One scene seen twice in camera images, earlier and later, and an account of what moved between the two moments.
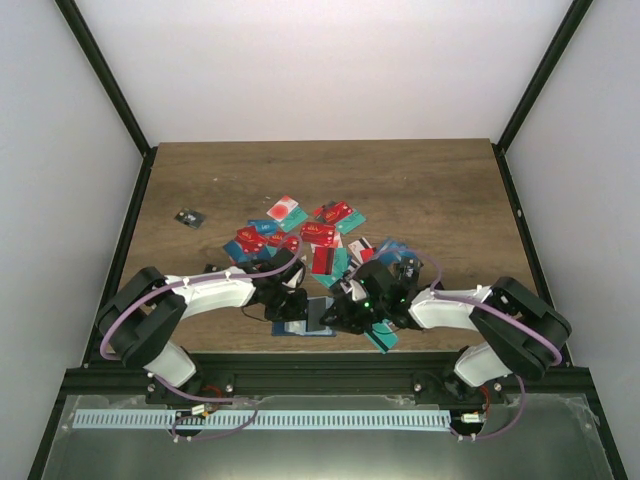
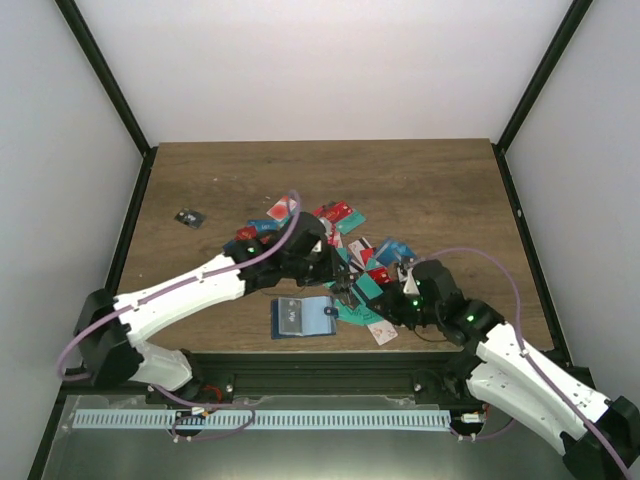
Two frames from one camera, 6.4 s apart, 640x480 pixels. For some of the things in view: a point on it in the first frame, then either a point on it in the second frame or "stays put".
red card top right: x=331 y=212 stays put
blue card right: x=393 y=257 stays put
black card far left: x=190 y=218 stays put
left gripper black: x=297 y=313 to x=332 y=272
